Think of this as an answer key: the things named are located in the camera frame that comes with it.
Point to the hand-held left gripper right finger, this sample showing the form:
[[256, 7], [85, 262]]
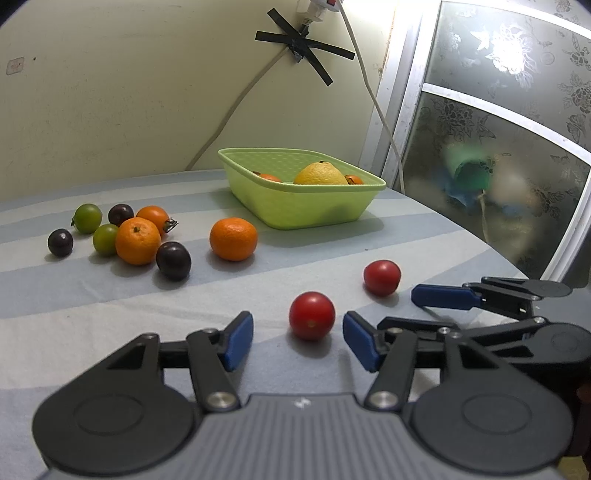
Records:
[[360, 341]]

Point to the orange mandarin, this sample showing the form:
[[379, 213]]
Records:
[[233, 239], [138, 241]]

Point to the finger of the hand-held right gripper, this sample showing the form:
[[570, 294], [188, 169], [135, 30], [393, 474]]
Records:
[[425, 323], [443, 296]]

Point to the white window frame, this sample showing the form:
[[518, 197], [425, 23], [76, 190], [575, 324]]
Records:
[[406, 87]]

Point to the dark purple plum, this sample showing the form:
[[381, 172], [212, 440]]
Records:
[[121, 213], [60, 242], [173, 261]]

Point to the large yellow citrus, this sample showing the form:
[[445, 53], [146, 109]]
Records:
[[321, 174]]

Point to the red tomato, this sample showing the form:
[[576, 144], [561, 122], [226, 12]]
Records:
[[312, 316], [382, 277]]

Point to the green plastic basket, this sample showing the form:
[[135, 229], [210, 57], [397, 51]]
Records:
[[300, 205]]

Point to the orange persimmon with calyx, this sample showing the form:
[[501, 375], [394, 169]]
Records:
[[154, 217]]

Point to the black tape cross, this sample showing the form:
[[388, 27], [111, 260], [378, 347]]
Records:
[[277, 37]]

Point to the blue striped bed sheet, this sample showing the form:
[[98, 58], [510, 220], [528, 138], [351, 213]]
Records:
[[277, 277]]

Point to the green plum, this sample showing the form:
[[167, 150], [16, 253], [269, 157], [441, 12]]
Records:
[[105, 240], [87, 218]]

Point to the white power strip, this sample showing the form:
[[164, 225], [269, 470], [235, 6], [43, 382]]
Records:
[[318, 5]]

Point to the small orange persimmon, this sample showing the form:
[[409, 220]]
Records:
[[354, 180], [268, 177]]

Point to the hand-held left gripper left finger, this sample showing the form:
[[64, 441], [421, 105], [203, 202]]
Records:
[[238, 339]]

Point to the green object behind glass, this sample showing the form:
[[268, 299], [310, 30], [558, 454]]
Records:
[[471, 173]]

